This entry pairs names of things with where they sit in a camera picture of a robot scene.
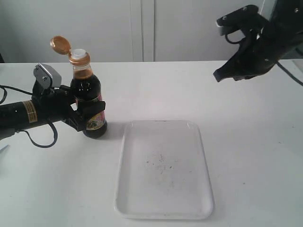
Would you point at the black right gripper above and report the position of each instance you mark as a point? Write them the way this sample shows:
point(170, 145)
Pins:
point(260, 56)

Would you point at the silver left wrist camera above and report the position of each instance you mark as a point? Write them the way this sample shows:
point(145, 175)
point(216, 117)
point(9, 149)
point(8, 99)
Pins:
point(46, 76)

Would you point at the gold flip bottle cap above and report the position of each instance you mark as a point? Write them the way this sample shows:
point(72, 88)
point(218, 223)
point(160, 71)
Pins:
point(77, 57)

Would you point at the soy sauce bottle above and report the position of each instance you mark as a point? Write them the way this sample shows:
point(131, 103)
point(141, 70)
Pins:
point(86, 89)

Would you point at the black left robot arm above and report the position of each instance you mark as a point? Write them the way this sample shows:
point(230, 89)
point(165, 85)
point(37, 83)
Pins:
point(16, 117)

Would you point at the white rectangular tray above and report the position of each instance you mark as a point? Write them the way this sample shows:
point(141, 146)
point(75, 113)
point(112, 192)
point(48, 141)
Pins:
point(163, 173)

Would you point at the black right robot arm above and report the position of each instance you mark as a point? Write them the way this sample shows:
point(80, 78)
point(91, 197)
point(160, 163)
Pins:
point(285, 13)

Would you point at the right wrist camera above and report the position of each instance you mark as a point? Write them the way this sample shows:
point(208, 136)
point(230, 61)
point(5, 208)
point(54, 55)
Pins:
point(242, 18)

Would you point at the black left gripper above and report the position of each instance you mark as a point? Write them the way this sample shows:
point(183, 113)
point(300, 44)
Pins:
point(53, 105)

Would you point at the white cabinet doors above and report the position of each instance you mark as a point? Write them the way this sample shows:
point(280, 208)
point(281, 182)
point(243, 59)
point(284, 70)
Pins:
point(119, 30)

